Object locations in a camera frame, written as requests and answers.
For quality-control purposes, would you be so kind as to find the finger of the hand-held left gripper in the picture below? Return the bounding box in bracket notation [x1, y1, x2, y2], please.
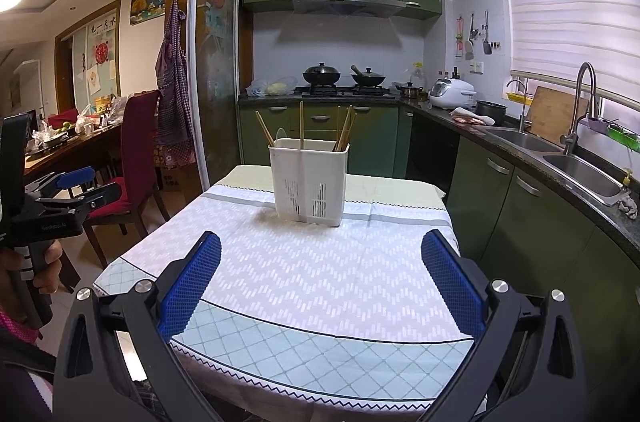
[24, 167, 96, 200]
[34, 181, 124, 214]

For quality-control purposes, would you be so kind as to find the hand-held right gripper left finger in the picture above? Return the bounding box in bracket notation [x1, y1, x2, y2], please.
[52, 231, 223, 422]

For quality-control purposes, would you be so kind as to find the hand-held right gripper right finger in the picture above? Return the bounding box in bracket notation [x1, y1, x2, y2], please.
[419, 229, 590, 422]

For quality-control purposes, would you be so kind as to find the white plastic utensil holder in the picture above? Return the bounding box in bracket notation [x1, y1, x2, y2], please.
[268, 137, 350, 227]

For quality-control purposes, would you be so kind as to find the person's left forearm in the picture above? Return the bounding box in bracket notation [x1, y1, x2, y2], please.
[0, 309, 42, 344]

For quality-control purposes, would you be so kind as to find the person's left hand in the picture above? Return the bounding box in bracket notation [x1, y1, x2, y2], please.
[0, 239, 64, 323]

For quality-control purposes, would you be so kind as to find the cluttered wooden dining table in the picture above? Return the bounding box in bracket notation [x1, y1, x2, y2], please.
[22, 91, 132, 184]

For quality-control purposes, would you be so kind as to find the red upholstered chair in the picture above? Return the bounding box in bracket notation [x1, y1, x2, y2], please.
[81, 89, 172, 269]

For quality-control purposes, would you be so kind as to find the cardboard box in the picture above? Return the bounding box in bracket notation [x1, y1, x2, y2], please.
[162, 167, 186, 191]

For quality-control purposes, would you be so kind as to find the patterned white tablecloth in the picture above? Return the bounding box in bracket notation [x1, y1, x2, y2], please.
[92, 164, 489, 411]

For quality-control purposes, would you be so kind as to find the purple checked apron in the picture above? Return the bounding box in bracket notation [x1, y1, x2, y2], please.
[153, 0, 197, 169]

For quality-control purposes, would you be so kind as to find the black built-in appliance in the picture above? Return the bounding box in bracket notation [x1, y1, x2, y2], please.
[407, 111, 461, 199]

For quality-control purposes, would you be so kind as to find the door with paper decorations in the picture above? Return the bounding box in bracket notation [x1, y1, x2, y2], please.
[71, 9, 122, 104]

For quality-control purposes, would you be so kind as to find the dark stone countertop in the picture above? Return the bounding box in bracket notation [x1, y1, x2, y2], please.
[237, 89, 640, 265]

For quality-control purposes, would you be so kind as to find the pink dish cloth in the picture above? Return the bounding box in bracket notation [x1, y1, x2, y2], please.
[449, 107, 496, 127]

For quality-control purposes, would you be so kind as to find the steel double sink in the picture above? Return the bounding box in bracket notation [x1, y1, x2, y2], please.
[482, 124, 637, 206]

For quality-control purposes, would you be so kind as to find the black pot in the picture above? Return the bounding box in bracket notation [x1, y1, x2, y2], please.
[474, 100, 509, 126]

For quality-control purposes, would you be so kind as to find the small steel faucet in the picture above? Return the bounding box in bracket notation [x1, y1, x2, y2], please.
[505, 78, 531, 133]

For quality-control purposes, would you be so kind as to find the glass sliding door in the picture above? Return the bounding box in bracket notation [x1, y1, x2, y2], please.
[187, 0, 254, 194]

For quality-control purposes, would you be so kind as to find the white rice cooker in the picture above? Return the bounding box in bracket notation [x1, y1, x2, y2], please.
[428, 77, 477, 111]

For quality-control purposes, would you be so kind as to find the wooden cutting board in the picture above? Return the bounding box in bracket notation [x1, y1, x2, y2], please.
[527, 85, 591, 148]

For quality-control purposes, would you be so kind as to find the small golden pot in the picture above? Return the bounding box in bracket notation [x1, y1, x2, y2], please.
[395, 82, 426, 101]

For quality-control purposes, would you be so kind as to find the person's dark jacket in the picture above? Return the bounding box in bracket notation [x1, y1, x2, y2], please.
[0, 312, 62, 422]

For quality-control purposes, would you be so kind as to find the plastic bag with food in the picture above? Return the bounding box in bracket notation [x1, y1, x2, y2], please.
[245, 76, 300, 98]

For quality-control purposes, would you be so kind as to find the clear oil bottle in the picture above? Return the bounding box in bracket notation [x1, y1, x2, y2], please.
[409, 62, 429, 96]

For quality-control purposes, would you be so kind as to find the gas stove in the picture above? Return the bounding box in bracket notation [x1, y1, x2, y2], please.
[294, 84, 397, 98]

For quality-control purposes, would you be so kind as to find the tall steel faucet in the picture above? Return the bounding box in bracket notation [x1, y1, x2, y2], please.
[559, 62, 599, 156]

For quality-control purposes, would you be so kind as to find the hanging light ladle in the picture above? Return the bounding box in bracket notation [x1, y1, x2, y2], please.
[464, 14, 476, 61]

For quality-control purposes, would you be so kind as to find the hanging black spatula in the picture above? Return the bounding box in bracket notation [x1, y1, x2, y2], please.
[481, 11, 494, 55]

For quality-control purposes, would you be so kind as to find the black wok with lid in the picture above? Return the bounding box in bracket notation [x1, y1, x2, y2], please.
[302, 62, 343, 86]

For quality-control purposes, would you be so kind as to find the white window blind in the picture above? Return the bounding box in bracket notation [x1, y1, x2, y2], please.
[492, 0, 640, 104]

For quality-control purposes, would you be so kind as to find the wall calendar poster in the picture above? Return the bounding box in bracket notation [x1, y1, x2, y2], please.
[129, 0, 168, 26]

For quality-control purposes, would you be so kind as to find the black wok with handle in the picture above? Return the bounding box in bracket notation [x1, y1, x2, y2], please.
[349, 64, 388, 88]

